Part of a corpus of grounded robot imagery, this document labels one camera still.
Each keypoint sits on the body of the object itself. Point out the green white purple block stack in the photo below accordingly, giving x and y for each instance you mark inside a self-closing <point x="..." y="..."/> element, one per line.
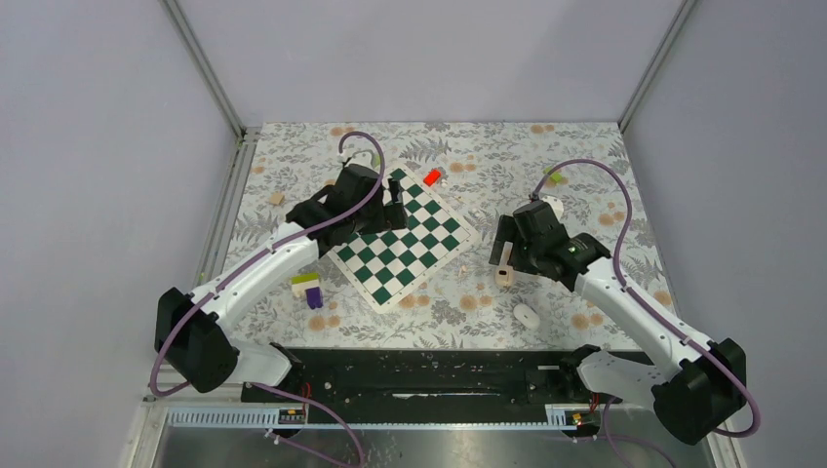
<point x="308" y="286"/>

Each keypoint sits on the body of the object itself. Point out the green block right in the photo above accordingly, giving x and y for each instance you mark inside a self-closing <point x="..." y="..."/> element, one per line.
<point x="556" y="177"/>

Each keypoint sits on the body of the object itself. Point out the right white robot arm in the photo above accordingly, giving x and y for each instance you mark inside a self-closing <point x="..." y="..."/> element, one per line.
<point x="692" y="384"/>

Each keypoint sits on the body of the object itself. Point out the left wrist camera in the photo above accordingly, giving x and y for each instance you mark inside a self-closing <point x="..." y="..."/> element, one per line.
<point x="363" y="157"/>

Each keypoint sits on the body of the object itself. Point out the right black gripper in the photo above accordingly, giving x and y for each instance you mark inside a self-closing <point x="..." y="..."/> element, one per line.
<point x="507" y="225"/>

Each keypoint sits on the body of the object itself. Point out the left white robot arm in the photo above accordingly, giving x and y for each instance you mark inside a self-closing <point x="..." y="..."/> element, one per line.
<point x="192" y="331"/>

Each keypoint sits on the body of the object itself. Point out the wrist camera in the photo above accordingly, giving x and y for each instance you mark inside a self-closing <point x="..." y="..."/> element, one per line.
<point x="363" y="157"/>
<point x="556" y="205"/>

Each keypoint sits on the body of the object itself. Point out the beige earbud charging case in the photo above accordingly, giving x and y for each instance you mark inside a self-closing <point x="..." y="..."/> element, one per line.
<point x="504" y="276"/>

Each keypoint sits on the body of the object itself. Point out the red block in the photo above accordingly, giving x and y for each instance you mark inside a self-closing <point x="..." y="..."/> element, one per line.
<point x="432" y="177"/>

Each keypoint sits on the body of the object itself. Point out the small wooden cube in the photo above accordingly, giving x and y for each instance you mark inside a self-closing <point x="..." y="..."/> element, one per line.
<point x="277" y="199"/>

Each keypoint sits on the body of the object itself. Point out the white earbud case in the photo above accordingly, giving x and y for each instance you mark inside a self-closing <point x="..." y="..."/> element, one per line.
<point x="526" y="316"/>

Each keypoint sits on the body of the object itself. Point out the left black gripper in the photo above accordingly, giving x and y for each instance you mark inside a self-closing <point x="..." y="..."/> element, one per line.
<point x="391" y="216"/>

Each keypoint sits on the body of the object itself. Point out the floral patterned table mat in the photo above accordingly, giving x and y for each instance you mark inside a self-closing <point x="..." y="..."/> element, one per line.
<point x="488" y="170"/>

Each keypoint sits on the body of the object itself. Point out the green white chessboard mat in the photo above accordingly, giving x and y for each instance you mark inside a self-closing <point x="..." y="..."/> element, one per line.
<point x="386" y="267"/>

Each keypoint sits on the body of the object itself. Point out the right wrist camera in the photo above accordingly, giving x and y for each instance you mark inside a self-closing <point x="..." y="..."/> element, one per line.
<point x="556" y="205"/>

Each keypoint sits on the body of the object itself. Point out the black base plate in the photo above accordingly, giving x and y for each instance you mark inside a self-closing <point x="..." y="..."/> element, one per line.
<point x="427" y="386"/>

